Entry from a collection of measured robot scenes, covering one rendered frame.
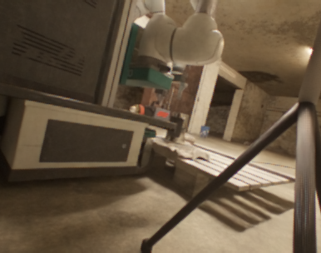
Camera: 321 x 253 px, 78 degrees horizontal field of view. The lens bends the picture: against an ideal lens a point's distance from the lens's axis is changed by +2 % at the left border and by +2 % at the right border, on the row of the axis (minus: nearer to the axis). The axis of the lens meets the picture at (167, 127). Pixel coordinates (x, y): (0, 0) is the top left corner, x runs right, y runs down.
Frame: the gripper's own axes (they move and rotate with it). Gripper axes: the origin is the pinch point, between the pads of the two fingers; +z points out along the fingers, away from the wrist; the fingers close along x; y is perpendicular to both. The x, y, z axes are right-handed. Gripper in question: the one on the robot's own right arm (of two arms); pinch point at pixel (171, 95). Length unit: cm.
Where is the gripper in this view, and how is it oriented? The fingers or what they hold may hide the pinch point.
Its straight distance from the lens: 129.0
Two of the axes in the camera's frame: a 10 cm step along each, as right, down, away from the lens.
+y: -6.6, -1.3, -7.4
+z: -2.4, 9.7, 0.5
